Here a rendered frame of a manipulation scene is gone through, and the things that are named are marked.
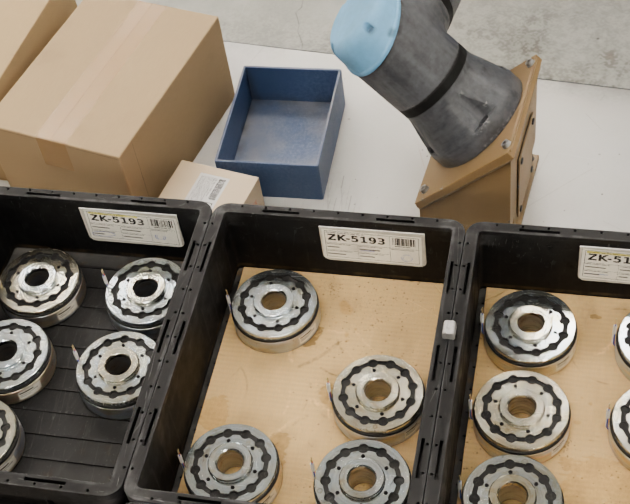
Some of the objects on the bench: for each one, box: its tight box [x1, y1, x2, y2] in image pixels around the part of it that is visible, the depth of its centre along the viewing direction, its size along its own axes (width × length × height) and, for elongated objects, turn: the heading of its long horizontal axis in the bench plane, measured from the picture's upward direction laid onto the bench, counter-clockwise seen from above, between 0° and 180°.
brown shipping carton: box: [0, 0, 235, 198], centre depth 184 cm, size 30×22×16 cm
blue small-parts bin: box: [214, 66, 345, 200], centre depth 184 cm, size 20×15×7 cm
